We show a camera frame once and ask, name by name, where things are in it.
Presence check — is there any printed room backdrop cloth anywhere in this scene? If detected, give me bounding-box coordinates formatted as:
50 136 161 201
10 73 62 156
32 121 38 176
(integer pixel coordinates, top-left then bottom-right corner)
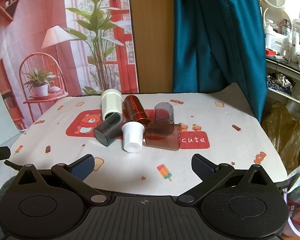
0 0 139 130

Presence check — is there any large white plastic cup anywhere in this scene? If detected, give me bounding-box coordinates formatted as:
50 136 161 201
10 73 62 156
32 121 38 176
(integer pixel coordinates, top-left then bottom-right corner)
101 89 123 120

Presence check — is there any white cartoon bear tablecloth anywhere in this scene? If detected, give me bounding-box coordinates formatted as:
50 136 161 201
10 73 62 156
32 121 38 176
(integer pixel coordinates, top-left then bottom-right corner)
10 83 287 196

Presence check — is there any wooden cabinet panel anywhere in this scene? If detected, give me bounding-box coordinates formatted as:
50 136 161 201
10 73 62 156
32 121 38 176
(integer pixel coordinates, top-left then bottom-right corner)
130 0 174 93

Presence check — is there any white wire basket shelf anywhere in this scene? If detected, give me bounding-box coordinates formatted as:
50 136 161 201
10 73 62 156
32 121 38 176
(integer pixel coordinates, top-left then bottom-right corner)
266 56 300 103

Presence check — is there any small white plastic cup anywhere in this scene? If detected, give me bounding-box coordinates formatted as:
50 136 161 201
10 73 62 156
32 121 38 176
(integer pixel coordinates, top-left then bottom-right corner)
122 121 145 153

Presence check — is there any grey smoky translucent cup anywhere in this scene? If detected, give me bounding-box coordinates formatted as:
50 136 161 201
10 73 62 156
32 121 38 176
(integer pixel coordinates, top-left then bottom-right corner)
154 102 174 124

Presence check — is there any shiny red metallic cup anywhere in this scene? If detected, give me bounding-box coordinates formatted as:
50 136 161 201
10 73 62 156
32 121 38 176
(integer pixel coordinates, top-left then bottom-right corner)
123 95 151 127

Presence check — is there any dark teal translucent cup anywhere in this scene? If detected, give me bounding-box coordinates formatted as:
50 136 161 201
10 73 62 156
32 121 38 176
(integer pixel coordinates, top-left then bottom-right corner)
94 113 125 147

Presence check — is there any yellow-brown plastic bag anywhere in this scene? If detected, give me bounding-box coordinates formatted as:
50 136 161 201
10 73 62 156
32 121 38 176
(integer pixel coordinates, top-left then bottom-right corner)
261 102 300 173

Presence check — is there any teal blue curtain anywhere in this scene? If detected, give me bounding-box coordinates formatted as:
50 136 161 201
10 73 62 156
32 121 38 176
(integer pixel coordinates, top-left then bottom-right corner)
172 0 268 120

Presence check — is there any brown translucent cup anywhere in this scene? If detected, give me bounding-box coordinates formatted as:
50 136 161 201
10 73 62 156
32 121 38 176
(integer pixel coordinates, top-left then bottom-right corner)
145 122 181 151

